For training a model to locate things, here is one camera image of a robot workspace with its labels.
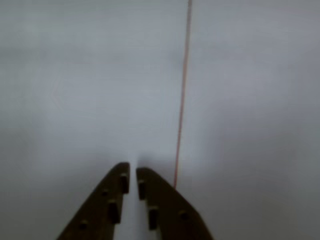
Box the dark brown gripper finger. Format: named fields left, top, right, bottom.
left=56, top=162, right=131, bottom=240
left=135, top=167, right=215, bottom=240

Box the large grey mat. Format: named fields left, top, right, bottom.
left=0, top=0, right=191, bottom=240

